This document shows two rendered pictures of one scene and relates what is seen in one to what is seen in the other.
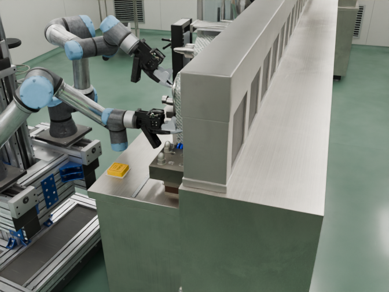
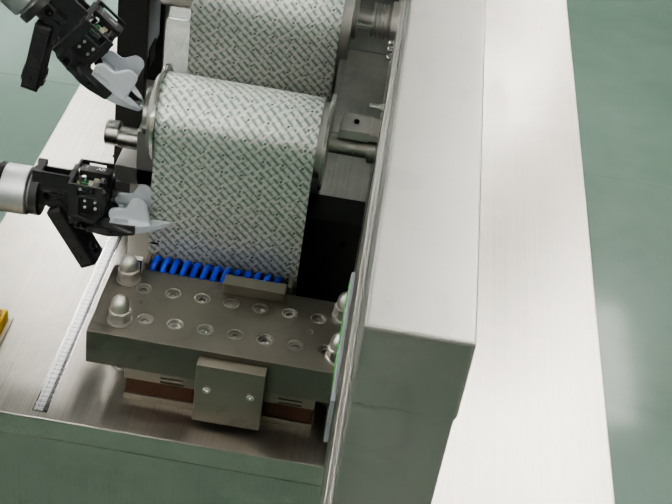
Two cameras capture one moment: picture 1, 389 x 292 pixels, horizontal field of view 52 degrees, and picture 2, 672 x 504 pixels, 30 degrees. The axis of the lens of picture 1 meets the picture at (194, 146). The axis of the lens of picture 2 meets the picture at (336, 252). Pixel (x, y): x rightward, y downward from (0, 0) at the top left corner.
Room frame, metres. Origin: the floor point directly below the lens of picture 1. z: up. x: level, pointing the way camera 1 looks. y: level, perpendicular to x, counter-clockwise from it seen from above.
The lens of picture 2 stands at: (-0.05, 0.25, 2.22)
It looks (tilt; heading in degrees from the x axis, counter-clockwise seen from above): 37 degrees down; 343
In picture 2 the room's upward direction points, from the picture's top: 9 degrees clockwise
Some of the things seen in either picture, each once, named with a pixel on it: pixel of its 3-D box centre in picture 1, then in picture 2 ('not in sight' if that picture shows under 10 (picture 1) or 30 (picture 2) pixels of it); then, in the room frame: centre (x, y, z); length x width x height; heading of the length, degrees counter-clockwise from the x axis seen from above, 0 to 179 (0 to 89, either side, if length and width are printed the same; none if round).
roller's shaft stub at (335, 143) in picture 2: not in sight; (352, 145); (1.45, -0.22, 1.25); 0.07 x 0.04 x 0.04; 72
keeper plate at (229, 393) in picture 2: not in sight; (228, 395); (1.22, -0.02, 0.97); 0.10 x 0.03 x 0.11; 72
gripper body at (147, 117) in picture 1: (149, 120); (73, 193); (1.52, 0.19, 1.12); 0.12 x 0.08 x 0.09; 72
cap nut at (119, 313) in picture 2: (161, 157); (119, 307); (1.32, 0.13, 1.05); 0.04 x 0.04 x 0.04
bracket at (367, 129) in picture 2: not in sight; (360, 126); (1.45, -0.22, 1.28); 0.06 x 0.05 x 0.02; 72
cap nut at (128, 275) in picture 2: (167, 145); (129, 267); (1.42, 0.11, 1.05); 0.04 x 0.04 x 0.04
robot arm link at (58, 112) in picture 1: (59, 103); not in sight; (2.00, 0.73, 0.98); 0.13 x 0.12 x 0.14; 124
